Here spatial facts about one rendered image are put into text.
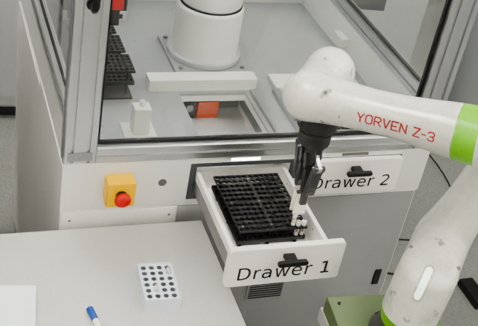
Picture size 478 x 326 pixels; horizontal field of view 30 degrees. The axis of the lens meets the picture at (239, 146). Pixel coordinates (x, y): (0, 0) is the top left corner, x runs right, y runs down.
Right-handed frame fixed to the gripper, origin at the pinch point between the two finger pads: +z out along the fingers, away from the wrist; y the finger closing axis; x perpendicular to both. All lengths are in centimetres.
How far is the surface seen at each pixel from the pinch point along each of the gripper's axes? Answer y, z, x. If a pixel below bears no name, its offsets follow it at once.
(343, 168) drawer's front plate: -21.3, 7.0, 22.7
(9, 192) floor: -137, 95, -52
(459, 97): -172, 78, 170
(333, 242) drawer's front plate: 10.4, 5.1, 5.9
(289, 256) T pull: 12.0, 6.8, -5.8
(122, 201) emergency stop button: -15.7, 9.2, -38.7
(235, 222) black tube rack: -2.6, 7.6, -14.0
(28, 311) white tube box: 11, 16, -64
